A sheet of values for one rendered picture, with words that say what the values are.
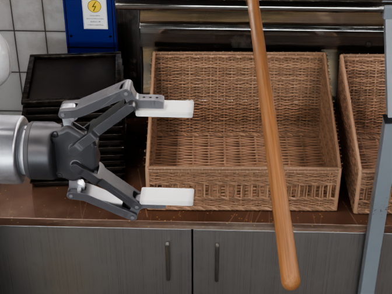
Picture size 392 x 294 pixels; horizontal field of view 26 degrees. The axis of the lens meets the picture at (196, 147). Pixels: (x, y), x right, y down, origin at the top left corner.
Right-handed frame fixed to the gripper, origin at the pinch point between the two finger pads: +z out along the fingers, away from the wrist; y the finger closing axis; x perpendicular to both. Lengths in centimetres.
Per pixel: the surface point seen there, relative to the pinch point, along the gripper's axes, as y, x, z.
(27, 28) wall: 58, -153, -60
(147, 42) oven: 62, -154, -22
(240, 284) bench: 115, -100, 10
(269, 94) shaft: 29, -65, 14
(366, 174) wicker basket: 76, -105, 43
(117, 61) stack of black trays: 60, -136, -29
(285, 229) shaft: 28.7, -20.8, 15.3
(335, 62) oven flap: 69, -156, 39
